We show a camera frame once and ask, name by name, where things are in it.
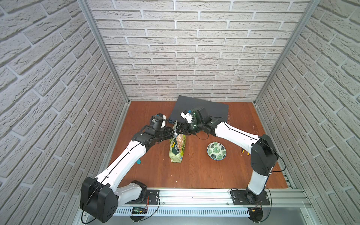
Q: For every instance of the green oats bag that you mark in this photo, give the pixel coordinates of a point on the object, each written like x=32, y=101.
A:
x=177, y=147

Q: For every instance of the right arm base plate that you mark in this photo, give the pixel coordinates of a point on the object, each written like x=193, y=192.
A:
x=246, y=197

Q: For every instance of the aluminium corner post right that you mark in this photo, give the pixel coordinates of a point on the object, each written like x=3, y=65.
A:
x=311, y=7

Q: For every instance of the green leaf pattern bowl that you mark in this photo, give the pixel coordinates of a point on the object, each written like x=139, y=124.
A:
x=216, y=151

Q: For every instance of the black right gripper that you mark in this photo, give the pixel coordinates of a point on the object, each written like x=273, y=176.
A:
x=180, y=129

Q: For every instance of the aluminium corner post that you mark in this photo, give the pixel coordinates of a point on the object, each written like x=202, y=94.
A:
x=102, y=46
x=311, y=7

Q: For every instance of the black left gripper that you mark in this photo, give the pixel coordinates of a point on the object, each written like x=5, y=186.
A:
x=169, y=132

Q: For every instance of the aluminium front rail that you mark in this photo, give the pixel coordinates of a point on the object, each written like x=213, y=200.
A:
x=281, y=198

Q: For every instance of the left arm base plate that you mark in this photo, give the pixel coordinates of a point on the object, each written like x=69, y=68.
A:
x=151, y=198

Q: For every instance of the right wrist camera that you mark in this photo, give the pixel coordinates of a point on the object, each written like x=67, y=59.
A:
x=196, y=115

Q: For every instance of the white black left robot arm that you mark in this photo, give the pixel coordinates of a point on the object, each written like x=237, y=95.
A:
x=98, y=195

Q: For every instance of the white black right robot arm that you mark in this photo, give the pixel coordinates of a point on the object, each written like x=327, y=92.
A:
x=263, y=157

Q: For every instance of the small green circuit board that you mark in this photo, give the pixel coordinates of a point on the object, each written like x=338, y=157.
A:
x=139, y=210

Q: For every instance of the aluminium corner post left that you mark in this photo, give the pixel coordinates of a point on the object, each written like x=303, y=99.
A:
x=102, y=46

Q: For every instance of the round black connector box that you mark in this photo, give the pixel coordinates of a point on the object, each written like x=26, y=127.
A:
x=255, y=214

